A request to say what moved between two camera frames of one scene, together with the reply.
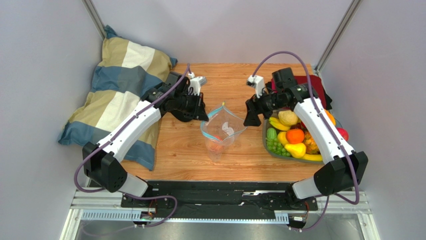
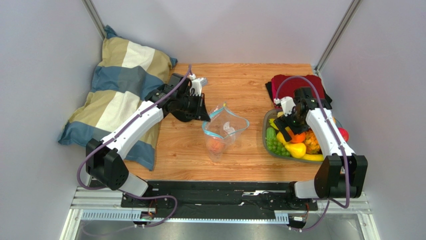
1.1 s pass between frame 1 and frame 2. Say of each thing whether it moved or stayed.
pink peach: stayed
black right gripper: moved
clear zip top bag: stayed
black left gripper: stayed
